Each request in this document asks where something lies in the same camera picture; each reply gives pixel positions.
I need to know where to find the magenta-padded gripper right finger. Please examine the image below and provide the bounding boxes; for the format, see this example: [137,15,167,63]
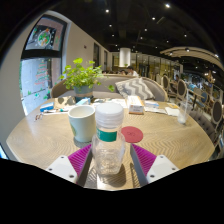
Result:
[129,143,180,188]

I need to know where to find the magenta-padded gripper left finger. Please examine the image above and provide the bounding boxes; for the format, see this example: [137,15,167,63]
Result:
[45,143,94,188]

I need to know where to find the clear bottle with white cap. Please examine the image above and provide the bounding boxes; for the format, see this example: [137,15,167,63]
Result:
[91,102,127,177]

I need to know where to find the flat round red coaster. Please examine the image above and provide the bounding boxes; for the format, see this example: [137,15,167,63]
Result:
[120,125,144,144]

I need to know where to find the white and green mug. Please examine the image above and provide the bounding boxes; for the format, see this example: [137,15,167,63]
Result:
[67,104,97,144]

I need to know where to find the white teal pen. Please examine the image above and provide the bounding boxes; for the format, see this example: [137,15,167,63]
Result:
[43,108,69,114]

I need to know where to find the white napkin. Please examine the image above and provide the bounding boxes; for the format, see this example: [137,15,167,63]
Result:
[164,106,181,117]

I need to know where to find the clear plastic cup with straw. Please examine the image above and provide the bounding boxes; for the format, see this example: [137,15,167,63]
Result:
[176,89,194,125]

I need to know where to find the flat blue box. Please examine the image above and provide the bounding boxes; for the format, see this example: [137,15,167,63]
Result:
[39,102,55,113]

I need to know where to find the small yellow card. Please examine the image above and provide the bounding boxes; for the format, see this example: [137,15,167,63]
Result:
[166,102,180,110]

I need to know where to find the group of dining chairs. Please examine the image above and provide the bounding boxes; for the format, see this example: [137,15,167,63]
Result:
[154,73,224,154]

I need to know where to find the blue white card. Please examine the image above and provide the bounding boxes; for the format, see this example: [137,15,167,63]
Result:
[143,99,160,108]

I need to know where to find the brown patterned pouch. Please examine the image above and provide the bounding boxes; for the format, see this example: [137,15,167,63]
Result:
[53,95,77,111]

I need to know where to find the white orange box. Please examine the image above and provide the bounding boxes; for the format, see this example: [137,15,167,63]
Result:
[125,95,145,115]

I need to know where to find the small teal white box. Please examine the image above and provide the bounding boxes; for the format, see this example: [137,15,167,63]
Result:
[75,97,92,106]

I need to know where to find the grey white chevron cushion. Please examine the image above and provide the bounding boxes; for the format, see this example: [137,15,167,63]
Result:
[114,77,156,101]

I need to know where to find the green potted plant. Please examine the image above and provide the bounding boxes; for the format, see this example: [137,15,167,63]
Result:
[59,57,116,101]

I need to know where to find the grey curved sofa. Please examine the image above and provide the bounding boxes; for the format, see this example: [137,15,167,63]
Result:
[50,73,169,103]

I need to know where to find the person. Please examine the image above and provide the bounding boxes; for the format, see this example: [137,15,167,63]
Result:
[126,65,139,77]

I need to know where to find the colourful window poster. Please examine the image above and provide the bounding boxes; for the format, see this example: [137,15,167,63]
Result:
[24,16,68,51]

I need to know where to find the group of ceiling lights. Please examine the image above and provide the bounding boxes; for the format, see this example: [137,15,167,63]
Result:
[103,3,221,58]

